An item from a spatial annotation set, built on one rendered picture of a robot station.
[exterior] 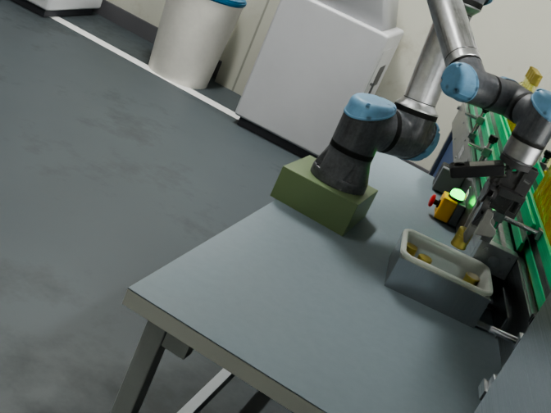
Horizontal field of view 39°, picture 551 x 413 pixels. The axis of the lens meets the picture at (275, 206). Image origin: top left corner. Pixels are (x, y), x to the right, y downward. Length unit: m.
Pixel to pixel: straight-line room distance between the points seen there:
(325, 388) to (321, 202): 0.68
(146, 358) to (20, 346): 0.99
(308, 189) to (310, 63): 2.77
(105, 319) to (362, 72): 2.50
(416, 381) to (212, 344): 0.40
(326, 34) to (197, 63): 0.97
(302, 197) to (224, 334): 0.66
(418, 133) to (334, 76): 2.65
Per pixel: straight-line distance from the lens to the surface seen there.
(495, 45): 5.14
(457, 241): 1.79
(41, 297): 2.61
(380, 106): 1.90
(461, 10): 1.81
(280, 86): 4.71
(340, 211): 1.90
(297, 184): 1.92
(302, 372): 1.34
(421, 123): 1.99
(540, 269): 1.83
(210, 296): 1.43
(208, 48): 5.12
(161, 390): 2.41
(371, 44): 4.55
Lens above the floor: 1.46
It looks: 22 degrees down
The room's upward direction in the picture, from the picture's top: 24 degrees clockwise
